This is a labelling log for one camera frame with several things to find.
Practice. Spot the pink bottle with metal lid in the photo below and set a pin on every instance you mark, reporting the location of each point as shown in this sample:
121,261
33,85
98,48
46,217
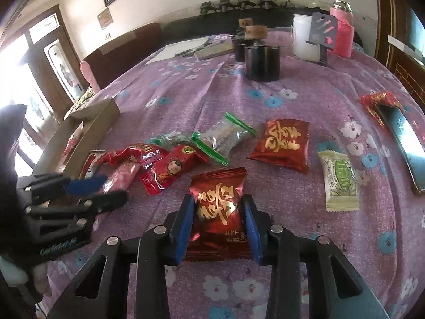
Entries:
342,30

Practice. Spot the small clear green candy packet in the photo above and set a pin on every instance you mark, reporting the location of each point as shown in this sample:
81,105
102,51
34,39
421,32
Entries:
167,139

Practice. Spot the white plastic container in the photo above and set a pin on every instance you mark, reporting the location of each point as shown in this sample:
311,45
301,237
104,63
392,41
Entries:
303,40

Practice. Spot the red packet with doll figure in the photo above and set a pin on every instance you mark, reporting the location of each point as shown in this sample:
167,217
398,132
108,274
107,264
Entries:
169,169

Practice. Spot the red packet with dark label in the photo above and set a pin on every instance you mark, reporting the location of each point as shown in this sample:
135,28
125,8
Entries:
139,153

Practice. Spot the patterned seat cloth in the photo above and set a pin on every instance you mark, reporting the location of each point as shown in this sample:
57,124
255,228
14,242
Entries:
84,96

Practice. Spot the wooden-capped bottle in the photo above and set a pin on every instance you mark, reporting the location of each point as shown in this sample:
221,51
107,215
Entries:
247,22
256,33

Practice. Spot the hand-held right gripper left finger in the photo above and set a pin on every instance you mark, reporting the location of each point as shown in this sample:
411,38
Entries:
184,236

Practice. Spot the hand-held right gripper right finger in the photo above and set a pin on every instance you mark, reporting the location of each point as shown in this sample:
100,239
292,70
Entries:
254,236

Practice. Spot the red and gold foil packet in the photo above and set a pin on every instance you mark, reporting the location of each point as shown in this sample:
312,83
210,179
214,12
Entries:
377,101

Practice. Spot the dark red armchair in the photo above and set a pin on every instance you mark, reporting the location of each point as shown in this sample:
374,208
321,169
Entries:
116,56

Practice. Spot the person's left hand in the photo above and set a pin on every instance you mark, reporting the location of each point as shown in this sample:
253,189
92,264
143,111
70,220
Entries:
42,279

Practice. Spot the clear glass jar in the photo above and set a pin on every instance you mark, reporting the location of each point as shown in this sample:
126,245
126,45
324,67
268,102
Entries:
284,36

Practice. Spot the black pens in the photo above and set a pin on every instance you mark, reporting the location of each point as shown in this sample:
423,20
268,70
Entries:
192,50

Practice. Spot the dark red gold-print snack packet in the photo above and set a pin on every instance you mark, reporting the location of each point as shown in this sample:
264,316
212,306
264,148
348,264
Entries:
280,146
215,212

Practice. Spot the pink snack packet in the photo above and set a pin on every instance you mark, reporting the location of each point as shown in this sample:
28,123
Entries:
71,141
124,172

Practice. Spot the wooden glass door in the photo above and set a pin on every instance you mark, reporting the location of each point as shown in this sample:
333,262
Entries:
63,63

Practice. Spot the small black device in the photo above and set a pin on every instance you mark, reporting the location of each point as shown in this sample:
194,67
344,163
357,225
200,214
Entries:
245,1
266,1
225,4
207,7

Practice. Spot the white-edged red snack packet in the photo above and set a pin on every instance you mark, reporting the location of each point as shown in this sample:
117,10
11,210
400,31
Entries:
89,164

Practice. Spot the white and green snack packet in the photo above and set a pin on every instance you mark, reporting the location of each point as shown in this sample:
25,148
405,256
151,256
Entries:
340,181

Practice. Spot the black smartphone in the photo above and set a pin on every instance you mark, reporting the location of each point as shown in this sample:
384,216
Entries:
405,143

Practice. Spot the black sofa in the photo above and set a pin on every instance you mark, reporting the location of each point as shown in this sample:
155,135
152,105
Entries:
186,23

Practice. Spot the clear packet with green ends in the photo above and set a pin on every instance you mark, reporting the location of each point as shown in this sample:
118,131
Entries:
222,138

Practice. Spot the shallow cardboard box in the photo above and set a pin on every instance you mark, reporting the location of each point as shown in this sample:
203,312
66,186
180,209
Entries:
99,123

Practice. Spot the purple floral tablecloth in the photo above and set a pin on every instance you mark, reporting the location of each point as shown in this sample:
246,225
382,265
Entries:
206,93

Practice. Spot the black cylindrical holder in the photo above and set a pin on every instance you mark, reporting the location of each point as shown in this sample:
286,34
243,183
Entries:
239,50
262,63

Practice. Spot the brown wooden cabinet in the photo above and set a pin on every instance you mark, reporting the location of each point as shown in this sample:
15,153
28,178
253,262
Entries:
398,56

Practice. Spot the wall plaque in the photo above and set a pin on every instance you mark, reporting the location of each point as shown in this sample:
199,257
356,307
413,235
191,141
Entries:
105,18

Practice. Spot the grey phone stand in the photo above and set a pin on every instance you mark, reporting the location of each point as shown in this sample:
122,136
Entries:
323,30

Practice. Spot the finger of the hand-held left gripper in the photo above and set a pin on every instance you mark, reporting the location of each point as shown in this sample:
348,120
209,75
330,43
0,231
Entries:
84,185
109,200

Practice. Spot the white paper sheet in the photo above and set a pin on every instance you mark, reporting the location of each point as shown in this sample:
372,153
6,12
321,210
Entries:
179,51

